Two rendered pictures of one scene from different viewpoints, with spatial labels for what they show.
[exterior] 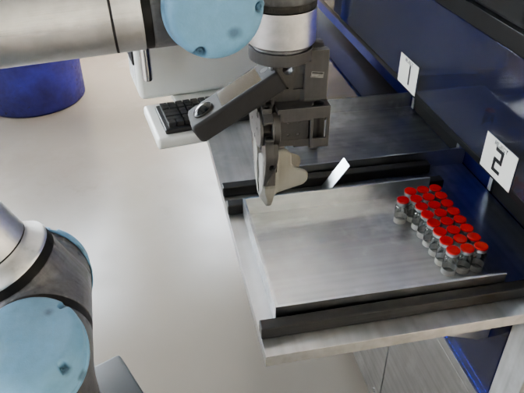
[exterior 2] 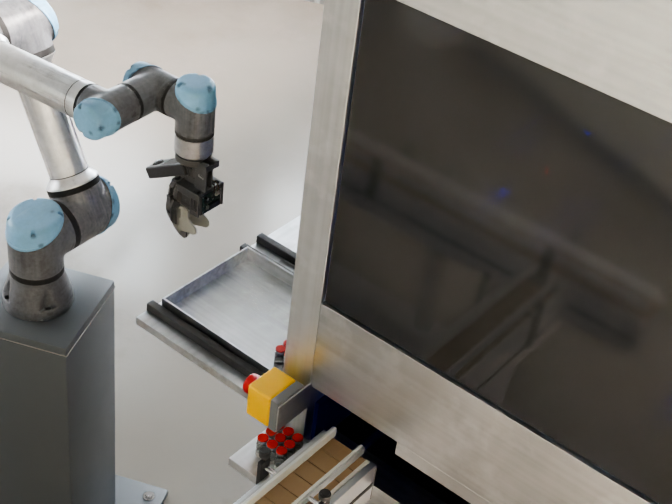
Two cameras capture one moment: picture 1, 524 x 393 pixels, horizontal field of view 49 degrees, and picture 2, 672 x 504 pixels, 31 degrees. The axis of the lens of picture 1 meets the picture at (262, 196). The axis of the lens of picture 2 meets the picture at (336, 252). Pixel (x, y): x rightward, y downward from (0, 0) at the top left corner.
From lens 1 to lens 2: 1.99 m
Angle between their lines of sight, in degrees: 37
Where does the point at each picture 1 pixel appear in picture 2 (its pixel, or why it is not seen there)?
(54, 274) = (79, 201)
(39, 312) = (49, 209)
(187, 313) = not seen: hidden behind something
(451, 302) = (243, 369)
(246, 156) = not seen: hidden behind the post
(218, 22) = (86, 126)
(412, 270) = (264, 349)
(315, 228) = (265, 294)
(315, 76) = (199, 177)
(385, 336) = (194, 355)
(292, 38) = (181, 150)
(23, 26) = (41, 93)
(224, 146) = not seen: hidden behind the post
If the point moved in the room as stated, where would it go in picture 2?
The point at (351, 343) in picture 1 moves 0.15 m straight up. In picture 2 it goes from (176, 344) to (178, 287)
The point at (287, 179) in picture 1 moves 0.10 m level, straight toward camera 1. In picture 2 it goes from (185, 226) to (141, 240)
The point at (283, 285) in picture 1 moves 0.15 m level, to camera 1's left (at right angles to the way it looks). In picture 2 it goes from (196, 301) to (157, 263)
